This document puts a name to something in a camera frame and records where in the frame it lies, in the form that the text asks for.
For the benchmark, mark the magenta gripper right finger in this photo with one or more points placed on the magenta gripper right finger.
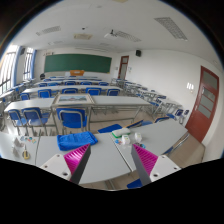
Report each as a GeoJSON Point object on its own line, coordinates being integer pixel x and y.
{"type": "Point", "coordinates": [151, 167]}

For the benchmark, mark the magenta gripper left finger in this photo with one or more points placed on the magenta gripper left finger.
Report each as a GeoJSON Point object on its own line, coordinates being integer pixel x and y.
{"type": "Point", "coordinates": [69, 166]}

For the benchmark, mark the blue folded towel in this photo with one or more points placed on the blue folded towel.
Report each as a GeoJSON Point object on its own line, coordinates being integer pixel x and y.
{"type": "Point", "coordinates": [76, 140]}

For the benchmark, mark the white plastic cup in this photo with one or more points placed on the white plastic cup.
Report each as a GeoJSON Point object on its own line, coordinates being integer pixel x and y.
{"type": "Point", "coordinates": [138, 137]}

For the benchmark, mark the white small container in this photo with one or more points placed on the white small container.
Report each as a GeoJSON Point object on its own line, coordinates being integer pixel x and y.
{"type": "Point", "coordinates": [125, 140]}

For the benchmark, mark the green white box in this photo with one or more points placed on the green white box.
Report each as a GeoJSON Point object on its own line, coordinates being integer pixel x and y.
{"type": "Point", "coordinates": [119, 132]}

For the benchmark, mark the blue chair front centre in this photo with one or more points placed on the blue chair front centre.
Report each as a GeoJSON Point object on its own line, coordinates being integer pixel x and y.
{"type": "Point", "coordinates": [72, 118]}

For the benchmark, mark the blue chair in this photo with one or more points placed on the blue chair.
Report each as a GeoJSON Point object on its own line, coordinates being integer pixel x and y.
{"type": "Point", "coordinates": [35, 117]}
{"type": "Point", "coordinates": [16, 118]}
{"type": "Point", "coordinates": [72, 118]}

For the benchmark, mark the blue chair seat centre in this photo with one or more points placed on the blue chair seat centre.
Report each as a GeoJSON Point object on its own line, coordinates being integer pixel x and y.
{"type": "Point", "coordinates": [109, 128]}

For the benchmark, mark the yellow tape measure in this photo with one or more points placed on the yellow tape measure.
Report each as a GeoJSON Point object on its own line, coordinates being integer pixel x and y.
{"type": "Point", "coordinates": [25, 154]}

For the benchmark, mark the small colourful items pile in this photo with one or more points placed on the small colourful items pile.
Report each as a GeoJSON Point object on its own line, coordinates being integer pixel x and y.
{"type": "Point", "coordinates": [28, 139]}

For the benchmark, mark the grey desk second row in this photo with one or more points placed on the grey desk second row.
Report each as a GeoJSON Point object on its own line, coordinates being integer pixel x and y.
{"type": "Point", "coordinates": [130, 105]}

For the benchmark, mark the framed landscape picture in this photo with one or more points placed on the framed landscape picture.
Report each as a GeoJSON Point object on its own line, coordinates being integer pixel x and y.
{"type": "Point", "coordinates": [73, 99]}

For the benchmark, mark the blue chair front left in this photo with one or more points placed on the blue chair front left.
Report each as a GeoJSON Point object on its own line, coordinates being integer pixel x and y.
{"type": "Point", "coordinates": [35, 117]}

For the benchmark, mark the red-brown near door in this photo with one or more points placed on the red-brown near door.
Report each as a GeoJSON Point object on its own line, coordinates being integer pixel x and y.
{"type": "Point", "coordinates": [205, 105]}

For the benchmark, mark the red-brown door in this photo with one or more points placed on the red-brown door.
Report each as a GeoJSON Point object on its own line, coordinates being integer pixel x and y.
{"type": "Point", "coordinates": [205, 105]}
{"type": "Point", "coordinates": [123, 67]}

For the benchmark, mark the blue chair far left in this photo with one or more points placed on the blue chair far left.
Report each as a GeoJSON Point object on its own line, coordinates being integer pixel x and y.
{"type": "Point", "coordinates": [16, 118]}

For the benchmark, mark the orange lectern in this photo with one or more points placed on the orange lectern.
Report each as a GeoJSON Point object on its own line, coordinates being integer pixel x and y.
{"type": "Point", "coordinates": [77, 72]}

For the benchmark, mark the green chalkboard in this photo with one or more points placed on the green chalkboard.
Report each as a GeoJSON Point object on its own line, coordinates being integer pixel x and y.
{"type": "Point", "coordinates": [86, 62]}

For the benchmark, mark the red-brown far door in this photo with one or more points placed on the red-brown far door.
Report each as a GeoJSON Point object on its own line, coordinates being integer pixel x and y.
{"type": "Point", "coordinates": [123, 67]}

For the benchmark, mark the left window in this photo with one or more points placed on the left window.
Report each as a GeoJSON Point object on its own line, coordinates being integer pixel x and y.
{"type": "Point", "coordinates": [7, 68]}

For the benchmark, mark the ceiling projector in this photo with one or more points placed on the ceiling projector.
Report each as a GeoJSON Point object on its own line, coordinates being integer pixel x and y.
{"type": "Point", "coordinates": [111, 35]}

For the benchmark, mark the black wall speaker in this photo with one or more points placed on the black wall speaker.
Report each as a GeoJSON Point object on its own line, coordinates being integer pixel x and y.
{"type": "Point", "coordinates": [138, 53]}

